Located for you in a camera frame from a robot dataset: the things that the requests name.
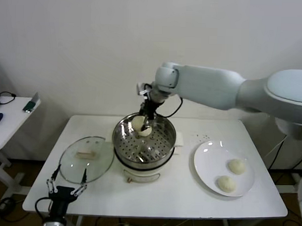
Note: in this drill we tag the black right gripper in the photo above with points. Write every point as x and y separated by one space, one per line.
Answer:
148 107

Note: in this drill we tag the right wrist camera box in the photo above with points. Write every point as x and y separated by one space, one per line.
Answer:
142 89

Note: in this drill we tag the steel steamer basket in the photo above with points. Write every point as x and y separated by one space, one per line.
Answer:
154 147

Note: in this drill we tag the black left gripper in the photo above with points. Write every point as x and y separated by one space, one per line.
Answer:
61 193

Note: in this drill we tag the white round plate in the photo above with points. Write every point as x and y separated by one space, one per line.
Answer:
209 157

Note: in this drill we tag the glass pot lid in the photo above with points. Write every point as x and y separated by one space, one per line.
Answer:
86 165

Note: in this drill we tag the white electric cooker base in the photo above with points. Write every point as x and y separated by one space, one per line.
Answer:
141 172

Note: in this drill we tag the white side table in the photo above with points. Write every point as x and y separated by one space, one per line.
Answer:
12 118

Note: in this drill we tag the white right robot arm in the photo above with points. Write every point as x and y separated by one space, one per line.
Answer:
216 88

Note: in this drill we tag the white steamed baozi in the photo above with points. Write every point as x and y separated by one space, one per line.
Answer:
147 133
237 166
226 184
137 123

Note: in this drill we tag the green and silver object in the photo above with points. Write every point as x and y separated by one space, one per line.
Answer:
31 104

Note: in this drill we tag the brown crumbs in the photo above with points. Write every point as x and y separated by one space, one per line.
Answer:
204 137

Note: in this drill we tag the white floor stand frame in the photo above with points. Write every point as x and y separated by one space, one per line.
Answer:
296 182

